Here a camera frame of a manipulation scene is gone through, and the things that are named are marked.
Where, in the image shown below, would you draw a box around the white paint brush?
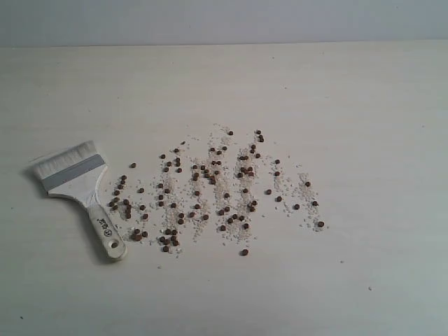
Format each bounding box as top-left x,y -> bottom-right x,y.
31,141 -> 127,261

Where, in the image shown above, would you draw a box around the brown and white debris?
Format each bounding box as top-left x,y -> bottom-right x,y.
101,123 -> 335,265

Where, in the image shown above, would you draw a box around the scattered brown pellets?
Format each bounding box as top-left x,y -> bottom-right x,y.
106,129 -> 326,257

